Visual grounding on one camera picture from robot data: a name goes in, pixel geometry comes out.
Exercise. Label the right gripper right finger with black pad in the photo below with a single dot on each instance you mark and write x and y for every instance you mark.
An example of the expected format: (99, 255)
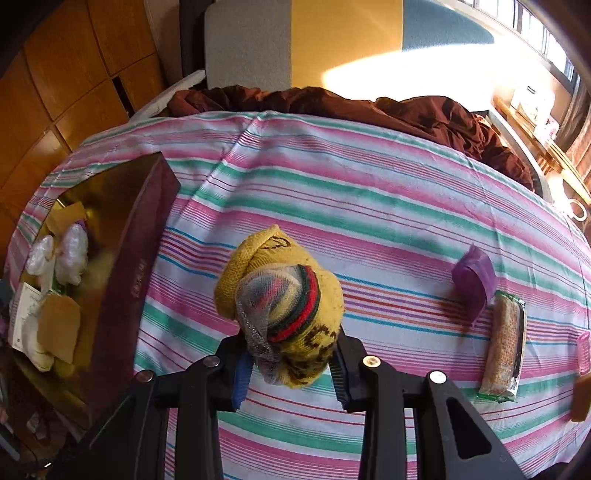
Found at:
(452, 439)

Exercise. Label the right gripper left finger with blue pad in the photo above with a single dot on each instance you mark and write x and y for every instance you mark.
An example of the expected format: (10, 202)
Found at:
(128, 441)

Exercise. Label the yellow sponge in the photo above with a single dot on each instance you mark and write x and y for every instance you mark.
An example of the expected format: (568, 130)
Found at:
(58, 326)
(580, 406)

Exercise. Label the white towel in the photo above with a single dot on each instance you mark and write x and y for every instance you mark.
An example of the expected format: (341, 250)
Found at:
(39, 355)

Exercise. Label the white plastic bag bundle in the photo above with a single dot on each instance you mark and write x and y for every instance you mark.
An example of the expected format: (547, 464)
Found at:
(40, 255)
(72, 257)

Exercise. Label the yellow knitted sock bundle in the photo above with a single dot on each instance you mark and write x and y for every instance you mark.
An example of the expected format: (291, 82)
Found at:
(288, 307)

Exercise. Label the gold metal tin box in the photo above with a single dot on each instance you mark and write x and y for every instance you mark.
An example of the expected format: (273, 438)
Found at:
(125, 209)

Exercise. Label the striped pink green bedsheet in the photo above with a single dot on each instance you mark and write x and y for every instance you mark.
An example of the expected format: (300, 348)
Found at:
(390, 215)

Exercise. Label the wooden side table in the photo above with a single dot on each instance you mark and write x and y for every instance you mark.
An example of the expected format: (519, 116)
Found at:
(556, 176)

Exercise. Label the maroon brown blanket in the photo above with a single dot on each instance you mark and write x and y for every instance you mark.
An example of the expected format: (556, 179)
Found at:
(435, 118)

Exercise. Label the wooden wardrobe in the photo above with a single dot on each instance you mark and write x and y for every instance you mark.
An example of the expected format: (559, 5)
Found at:
(69, 69)

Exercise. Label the grey yellow blue headboard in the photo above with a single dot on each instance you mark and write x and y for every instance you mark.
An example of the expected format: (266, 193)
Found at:
(275, 45)

